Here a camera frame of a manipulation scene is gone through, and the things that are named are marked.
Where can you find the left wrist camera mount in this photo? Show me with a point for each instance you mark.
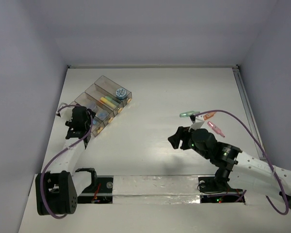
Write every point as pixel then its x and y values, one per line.
pixel 64 111

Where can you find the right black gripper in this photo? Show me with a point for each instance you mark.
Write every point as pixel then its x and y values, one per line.
pixel 182 132

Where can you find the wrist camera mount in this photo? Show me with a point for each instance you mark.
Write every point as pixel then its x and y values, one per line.
pixel 64 111
pixel 197 122

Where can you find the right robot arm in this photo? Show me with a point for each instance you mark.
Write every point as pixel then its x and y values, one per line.
pixel 236 168

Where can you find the smoky clear drawer organizer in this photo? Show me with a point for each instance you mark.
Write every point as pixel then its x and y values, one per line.
pixel 102 87

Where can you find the green clear clip pen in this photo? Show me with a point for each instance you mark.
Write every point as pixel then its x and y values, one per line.
pixel 188 114

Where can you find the pink clear clip pen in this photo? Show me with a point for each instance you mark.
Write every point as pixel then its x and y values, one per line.
pixel 215 129

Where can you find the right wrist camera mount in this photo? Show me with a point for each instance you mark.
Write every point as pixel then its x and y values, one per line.
pixel 197 122

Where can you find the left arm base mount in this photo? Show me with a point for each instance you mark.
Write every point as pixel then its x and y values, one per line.
pixel 100 191

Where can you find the green highlighter pen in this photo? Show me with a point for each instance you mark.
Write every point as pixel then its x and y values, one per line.
pixel 111 100

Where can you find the blue slime jar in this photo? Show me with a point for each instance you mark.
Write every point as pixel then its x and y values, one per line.
pixel 121 93

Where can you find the orange clear clip pen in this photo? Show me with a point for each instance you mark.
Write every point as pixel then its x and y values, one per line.
pixel 208 115

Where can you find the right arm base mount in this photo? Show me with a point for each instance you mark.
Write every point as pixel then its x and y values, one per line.
pixel 215 189

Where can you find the aluminium rail right edge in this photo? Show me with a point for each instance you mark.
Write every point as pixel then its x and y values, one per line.
pixel 247 116

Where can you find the small clear blue jar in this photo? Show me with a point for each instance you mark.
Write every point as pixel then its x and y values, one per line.
pixel 102 115

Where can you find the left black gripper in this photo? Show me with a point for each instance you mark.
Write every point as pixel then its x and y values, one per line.
pixel 75 132

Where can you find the yellow highlighter pen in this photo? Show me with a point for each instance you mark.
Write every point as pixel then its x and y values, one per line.
pixel 107 102

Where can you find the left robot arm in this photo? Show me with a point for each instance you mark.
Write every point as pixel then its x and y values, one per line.
pixel 61 182

